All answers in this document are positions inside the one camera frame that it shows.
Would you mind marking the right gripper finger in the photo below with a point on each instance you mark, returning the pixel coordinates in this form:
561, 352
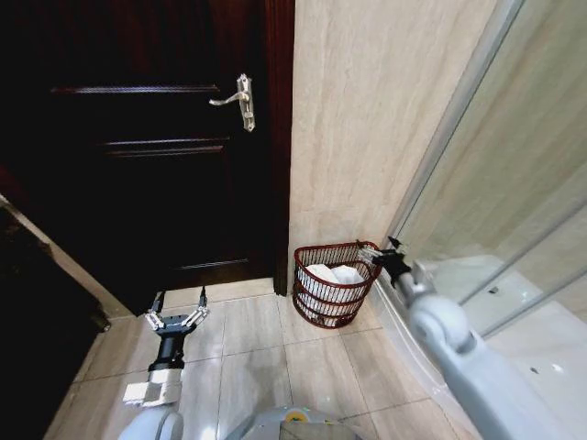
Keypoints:
397, 243
370, 253

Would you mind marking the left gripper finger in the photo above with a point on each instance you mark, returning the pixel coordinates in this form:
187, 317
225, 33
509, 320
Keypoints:
156, 318
197, 314

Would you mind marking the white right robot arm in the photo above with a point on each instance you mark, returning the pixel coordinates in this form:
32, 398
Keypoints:
458, 357

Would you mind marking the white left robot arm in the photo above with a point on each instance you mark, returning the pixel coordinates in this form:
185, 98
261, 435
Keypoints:
156, 390

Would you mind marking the dark cabinet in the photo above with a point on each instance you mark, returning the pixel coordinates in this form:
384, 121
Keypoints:
36, 321

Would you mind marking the dark wooden door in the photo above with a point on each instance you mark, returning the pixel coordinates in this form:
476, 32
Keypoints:
137, 183

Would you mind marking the robot front shell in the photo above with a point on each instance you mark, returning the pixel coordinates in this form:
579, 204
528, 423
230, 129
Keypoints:
298, 421

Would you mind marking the white shower tray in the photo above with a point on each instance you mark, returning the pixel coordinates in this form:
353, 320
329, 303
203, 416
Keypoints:
541, 348

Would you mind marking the glass shower enclosure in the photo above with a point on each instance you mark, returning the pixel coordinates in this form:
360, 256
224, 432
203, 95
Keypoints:
504, 160

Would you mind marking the dark wooden door frame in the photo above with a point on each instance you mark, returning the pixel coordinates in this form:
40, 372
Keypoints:
282, 137

